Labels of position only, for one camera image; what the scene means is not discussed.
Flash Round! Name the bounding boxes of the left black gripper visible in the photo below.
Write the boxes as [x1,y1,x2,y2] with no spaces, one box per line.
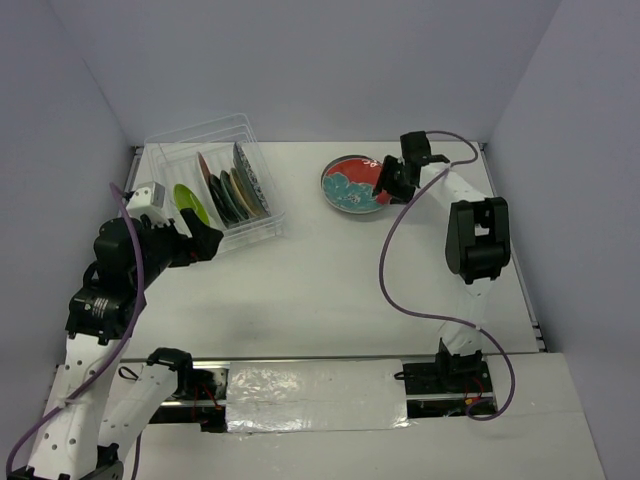
[133,206,223,286]

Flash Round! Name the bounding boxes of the lime green plate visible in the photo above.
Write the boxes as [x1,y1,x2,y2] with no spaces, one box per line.
[173,183,210,226]

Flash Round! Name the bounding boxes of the blue blossom plate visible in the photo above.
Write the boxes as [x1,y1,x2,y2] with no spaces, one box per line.
[319,153,391,216]

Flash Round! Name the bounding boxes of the red floral plate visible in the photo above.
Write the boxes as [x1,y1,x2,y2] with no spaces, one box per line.
[322,154,394,214]

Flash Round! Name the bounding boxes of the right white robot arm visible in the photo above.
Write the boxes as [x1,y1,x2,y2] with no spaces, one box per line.
[373,131,511,391]

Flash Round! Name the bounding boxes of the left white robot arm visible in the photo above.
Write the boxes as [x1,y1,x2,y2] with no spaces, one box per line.
[6,209,224,479]

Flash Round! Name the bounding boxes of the beige plate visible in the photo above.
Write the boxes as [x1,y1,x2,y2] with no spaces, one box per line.
[230,167,260,218]

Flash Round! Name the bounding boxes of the white pink plate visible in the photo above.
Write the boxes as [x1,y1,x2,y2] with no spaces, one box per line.
[196,152,227,228]

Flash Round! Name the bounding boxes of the dark patterned plate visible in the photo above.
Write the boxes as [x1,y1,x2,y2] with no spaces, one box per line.
[233,142,271,217]

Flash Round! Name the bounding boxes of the silver foil tape patch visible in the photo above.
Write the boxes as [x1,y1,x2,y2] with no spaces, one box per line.
[225,359,410,434]

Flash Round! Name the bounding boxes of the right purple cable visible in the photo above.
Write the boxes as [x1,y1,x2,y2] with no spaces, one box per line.
[378,129,517,421]

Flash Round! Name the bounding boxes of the purple cable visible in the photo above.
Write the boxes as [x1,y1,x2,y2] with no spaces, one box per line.
[378,129,517,421]
[2,182,149,480]

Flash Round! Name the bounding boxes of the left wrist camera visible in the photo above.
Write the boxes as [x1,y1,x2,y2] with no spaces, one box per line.
[126,181,167,224]

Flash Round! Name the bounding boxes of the white wire dish rack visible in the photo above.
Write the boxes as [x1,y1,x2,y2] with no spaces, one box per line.
[144,113,285,253]

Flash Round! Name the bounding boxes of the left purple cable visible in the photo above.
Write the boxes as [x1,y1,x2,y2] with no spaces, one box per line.
[2,182,149,480]

